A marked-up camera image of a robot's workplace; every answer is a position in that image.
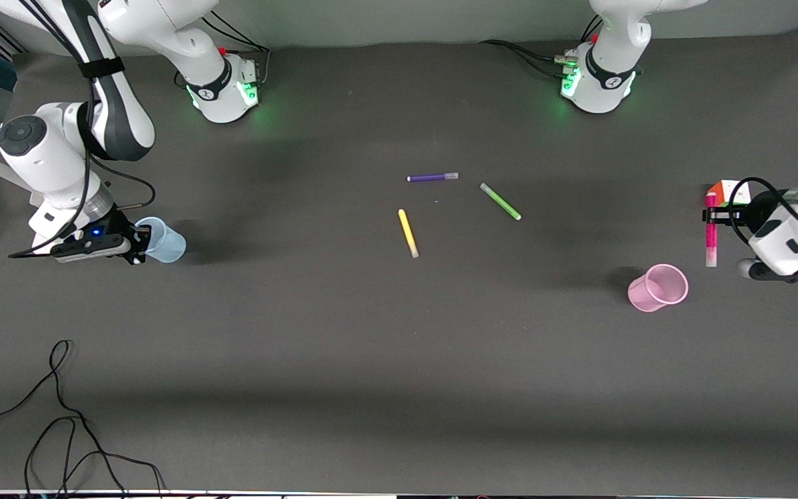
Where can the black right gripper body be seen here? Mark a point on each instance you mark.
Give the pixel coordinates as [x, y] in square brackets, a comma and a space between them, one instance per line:
[119, 223]

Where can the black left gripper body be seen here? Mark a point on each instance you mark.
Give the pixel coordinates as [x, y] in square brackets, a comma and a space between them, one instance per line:
[761, 211]

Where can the pink marker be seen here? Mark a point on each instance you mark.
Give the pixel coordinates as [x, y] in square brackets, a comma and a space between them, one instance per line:
[711, 242]

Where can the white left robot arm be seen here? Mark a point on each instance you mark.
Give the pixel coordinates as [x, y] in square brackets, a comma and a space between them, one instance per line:
[614, 41]

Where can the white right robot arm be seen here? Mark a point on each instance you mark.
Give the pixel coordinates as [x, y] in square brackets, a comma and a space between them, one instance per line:
[163, 28]

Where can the multicoloured puzzle cube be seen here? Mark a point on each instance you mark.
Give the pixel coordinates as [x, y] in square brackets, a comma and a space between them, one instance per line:
[728, 190]

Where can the translucent blue plastic cup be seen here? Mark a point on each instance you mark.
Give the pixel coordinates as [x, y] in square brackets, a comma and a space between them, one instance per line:
[167, 246]

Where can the translucent pink plastic cup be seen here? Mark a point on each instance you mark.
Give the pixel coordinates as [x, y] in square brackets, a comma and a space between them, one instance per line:
[648, 294]

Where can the green marker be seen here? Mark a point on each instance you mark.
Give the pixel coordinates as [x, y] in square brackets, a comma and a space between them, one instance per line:
[501, 202]

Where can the yellow marker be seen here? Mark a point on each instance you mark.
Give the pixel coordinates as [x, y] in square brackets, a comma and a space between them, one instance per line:
[408, 233]

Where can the purple marker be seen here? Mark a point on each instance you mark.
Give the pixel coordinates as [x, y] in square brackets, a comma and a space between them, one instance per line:
[432, 177]

